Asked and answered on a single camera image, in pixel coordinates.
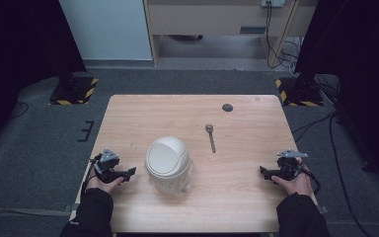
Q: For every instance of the black striped stand base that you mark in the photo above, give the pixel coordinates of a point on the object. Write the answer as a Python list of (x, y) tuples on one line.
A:
[(299, 92), (74, 90)]

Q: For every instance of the white swing-lid trash can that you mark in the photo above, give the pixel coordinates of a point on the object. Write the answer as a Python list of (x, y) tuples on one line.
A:
[(167, 161)]

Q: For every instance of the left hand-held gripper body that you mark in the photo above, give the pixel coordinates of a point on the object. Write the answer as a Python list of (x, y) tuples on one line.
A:
[(107, 161)]

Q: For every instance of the grey power strip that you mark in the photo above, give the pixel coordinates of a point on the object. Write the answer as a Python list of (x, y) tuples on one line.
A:
[(272, 2)]

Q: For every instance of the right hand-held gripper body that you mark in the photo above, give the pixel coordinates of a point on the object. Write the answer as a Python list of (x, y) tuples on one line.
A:
[(289, 164)]

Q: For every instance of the dark round table grommet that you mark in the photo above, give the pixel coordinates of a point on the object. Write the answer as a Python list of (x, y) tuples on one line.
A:
[(227, 107)]

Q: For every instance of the person's left hand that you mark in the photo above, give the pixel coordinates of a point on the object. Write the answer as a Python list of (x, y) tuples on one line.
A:
[(102, 185)]

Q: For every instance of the black curtain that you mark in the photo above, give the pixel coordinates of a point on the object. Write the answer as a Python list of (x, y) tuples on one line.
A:
[(23, 49), (358, 65)]

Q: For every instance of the person's right hand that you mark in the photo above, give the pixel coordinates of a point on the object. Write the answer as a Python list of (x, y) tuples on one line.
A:
[(294, 186)]

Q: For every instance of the metal spoon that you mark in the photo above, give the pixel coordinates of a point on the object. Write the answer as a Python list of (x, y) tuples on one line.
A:
[(211, 140)]

